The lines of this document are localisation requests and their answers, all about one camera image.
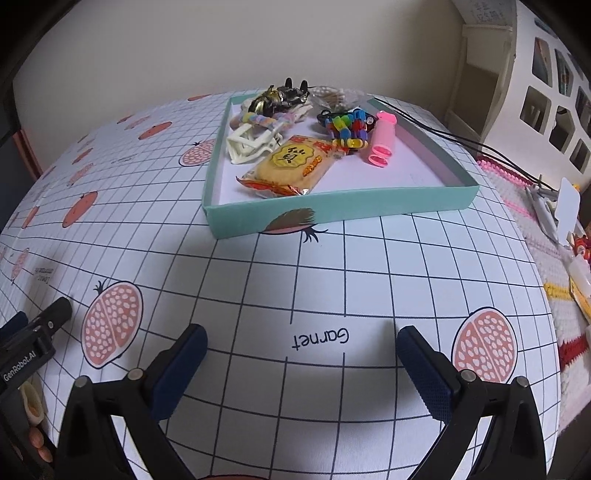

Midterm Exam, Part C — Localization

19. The black cable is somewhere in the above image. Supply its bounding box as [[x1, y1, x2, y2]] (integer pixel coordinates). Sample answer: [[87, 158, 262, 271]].
[[373, 97, 546, 182], [383, 105, 555, 191]]

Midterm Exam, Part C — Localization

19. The red yellow small toy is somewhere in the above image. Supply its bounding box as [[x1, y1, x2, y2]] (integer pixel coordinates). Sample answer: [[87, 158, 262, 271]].
[[569, 233, 591, 260]]

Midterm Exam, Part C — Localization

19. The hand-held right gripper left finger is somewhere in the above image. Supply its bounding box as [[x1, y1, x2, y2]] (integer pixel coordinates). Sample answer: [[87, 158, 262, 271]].
[[54, 323, 208, 480]]

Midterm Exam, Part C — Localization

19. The white shelf organizer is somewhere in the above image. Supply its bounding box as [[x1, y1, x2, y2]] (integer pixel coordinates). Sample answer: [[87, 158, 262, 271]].
[[444, 0, 591, 177]]

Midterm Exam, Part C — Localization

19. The teal shallow box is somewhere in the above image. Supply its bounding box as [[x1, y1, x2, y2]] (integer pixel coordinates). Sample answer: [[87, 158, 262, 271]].
[[202, 93, 480, 240]]

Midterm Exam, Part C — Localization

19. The yellow rice cracker packet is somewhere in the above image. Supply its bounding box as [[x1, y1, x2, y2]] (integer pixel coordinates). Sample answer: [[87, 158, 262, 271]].
[[236, 134, 336, 197]]

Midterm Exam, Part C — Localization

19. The white card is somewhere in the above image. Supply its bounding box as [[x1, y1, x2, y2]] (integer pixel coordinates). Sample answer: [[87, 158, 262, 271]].
[[556, 177, 583, 245]]

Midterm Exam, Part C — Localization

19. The black gold toy robot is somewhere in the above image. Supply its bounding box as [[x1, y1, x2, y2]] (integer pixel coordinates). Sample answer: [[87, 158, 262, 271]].
[[247, 78, 310, 114]]

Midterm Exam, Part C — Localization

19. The grey white clip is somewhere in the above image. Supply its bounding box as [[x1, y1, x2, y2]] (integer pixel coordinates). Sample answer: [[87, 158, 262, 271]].
[[525, 185, 560, 241]]

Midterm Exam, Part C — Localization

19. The colourful bead toy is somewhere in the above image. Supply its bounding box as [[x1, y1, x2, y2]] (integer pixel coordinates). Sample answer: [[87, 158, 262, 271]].
[[323, 108, 373, 157]]

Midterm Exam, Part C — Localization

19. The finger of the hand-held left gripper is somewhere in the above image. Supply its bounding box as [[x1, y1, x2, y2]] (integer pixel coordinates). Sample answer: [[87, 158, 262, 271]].
[[0, 311, 29, 341], [27, 296, 73, 334]]

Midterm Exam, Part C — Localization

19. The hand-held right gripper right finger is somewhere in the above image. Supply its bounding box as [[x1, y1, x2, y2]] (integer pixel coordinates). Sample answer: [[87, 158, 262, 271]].
[[396, 325, 549, 480]]

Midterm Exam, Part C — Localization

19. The clear bag of cotton swabs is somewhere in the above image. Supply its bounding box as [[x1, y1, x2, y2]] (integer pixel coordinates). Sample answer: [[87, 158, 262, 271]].
[[308, 85, 370, 112]]

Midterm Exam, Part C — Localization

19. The grid fruit print tablecloth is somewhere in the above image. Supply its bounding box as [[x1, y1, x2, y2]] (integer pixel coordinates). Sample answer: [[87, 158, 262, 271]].
[[0, 88, 561, 480]]

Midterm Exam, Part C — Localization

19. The white hair claw clip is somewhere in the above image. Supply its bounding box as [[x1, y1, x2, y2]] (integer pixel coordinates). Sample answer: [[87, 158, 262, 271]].
[[225, 104, 315, 166]]

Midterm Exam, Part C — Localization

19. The pink door frame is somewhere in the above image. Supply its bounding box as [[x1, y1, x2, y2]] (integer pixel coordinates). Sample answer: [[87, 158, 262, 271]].
[[13, 129, 43, 182]]

